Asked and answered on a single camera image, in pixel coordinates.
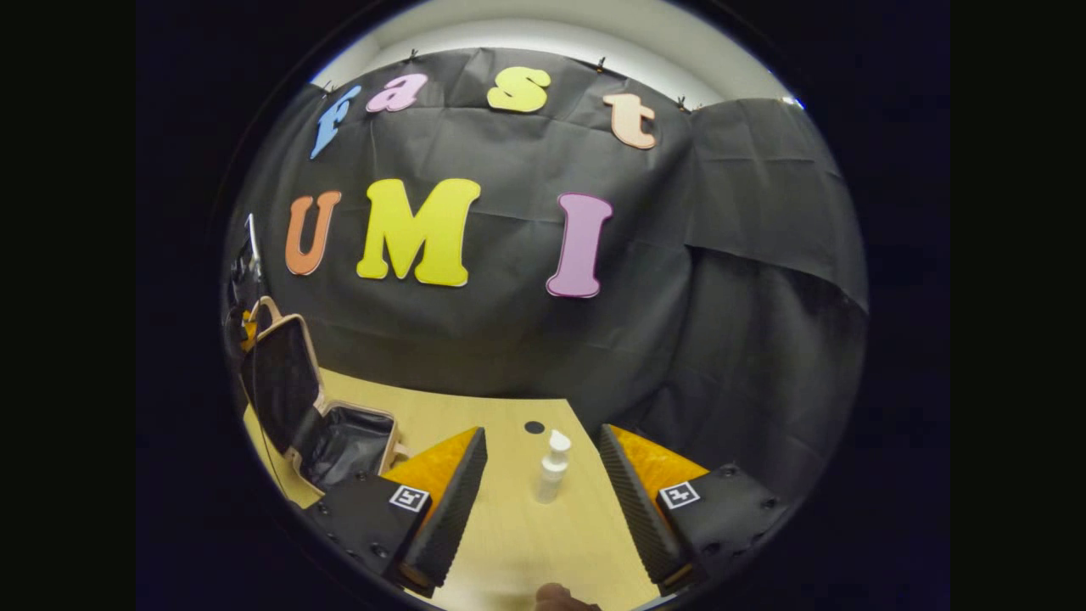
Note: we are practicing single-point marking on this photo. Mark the white pump bottle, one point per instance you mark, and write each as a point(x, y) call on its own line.
point(551, 475)

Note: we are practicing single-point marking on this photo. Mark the black backdrop cloth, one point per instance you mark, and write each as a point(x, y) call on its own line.
point(526, 339)

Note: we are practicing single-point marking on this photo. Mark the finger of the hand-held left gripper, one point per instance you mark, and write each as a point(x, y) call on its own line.
point(249, 329)

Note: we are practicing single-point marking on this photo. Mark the pink suitcase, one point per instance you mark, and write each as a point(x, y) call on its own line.
point(280, 382)

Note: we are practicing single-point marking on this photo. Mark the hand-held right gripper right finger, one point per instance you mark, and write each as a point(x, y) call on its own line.
point(632, 509)

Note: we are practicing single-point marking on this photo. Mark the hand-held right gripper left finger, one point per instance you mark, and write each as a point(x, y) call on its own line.
point(450, 518)

